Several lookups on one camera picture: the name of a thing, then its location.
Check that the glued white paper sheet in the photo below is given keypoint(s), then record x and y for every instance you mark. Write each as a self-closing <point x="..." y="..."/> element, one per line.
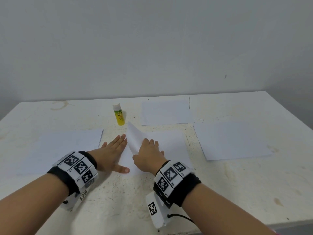
<point x="173" y="142"/>
<point x="166" y="111"/>

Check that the black marker wristband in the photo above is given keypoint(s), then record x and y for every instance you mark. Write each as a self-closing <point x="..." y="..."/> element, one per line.
<point x="74" y="169"/>
<point x="176" y="182"/>

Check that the person's right forearm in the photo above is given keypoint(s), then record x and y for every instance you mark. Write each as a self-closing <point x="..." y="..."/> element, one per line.
<point x="225" y="215"/>

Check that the person's right hand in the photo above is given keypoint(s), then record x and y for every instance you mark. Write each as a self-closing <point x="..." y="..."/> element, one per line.
<point x="149" y="156"/>

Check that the yellow glue stick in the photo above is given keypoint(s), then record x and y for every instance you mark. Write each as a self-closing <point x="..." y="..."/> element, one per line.
<point x="119" y="116"/>

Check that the person's left hand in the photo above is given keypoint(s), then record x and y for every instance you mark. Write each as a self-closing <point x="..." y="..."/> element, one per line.
<point x="108" y="155"/>

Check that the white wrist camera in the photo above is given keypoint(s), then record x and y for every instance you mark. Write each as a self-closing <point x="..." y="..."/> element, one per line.
<point x="76" y="199"/>
<point x="156" y="210"/>

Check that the stack of white paper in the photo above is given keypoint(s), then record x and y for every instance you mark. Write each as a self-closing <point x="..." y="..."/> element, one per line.
<point x="56" y="149"/>
<point x="232" y="139"/>

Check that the person's left forearm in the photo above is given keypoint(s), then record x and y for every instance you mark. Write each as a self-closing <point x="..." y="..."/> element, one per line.
<point x="29" y="210"/>

